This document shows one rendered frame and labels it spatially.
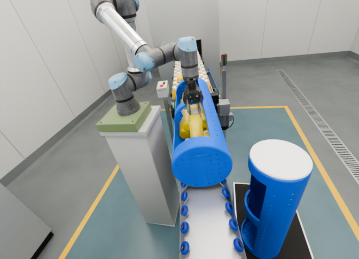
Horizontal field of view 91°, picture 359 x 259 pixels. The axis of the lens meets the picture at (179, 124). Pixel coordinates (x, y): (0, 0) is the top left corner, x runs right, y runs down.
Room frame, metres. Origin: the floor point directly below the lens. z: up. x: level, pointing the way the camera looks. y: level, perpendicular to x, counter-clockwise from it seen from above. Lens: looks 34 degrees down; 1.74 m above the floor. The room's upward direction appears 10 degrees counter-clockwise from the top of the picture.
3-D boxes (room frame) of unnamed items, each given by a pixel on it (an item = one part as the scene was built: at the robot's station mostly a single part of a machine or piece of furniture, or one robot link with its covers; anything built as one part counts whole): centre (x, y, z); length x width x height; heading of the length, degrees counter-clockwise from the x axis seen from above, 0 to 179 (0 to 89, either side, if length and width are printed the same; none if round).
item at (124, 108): (1.06, 0.31, 1.26); 0.15 x 0.15 x 0.10
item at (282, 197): (0.61, -0.47, 0.59); 0.28 x 0.28 x 0.88
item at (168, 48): (0.84, -0.01, 1.57); 0.11 x 0.11 x 0.08; 39
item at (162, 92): (1.72, 0.10, 1.05); 0.20 x 0.10 x 0.10; 174
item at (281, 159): (0.61, -0.47, 1.03); 0.28 x 0.28 x 0.01
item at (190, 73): (0.77, -0.09, 1.49); 0.08 x 0.08 x 0.05
